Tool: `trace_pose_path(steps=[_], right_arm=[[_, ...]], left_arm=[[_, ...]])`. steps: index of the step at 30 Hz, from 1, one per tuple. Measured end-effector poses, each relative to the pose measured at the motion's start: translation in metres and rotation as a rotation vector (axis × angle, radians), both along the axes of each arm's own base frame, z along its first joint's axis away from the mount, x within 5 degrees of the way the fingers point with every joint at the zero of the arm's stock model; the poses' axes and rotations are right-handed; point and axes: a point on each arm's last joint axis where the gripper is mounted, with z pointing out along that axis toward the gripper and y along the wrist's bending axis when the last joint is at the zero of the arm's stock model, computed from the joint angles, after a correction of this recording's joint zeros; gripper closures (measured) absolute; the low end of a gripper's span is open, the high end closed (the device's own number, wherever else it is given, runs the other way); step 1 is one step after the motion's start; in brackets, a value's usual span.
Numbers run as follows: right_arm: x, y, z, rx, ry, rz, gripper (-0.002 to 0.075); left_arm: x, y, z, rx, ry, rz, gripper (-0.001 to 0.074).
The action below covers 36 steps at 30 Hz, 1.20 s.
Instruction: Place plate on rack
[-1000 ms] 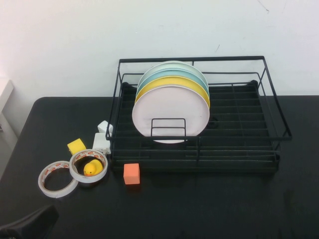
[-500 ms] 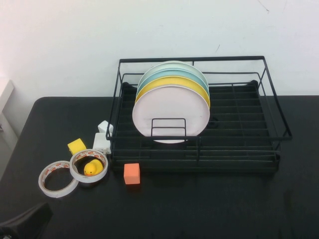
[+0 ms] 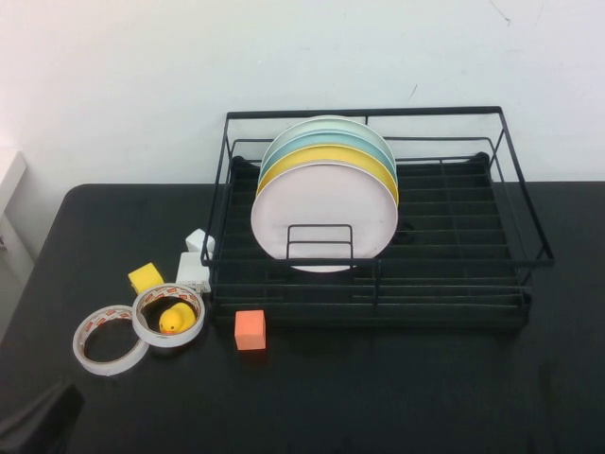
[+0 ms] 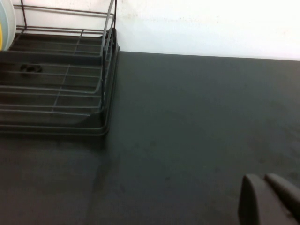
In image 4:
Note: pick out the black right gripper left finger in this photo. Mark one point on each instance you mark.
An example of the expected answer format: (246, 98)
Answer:
(255, 206)

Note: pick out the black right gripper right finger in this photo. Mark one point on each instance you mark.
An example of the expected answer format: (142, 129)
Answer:
(287, 194)

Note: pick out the pale green plate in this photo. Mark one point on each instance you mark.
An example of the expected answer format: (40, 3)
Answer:
(9, 23)

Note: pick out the black plastic drip tray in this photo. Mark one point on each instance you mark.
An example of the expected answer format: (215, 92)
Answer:
(30, 68)

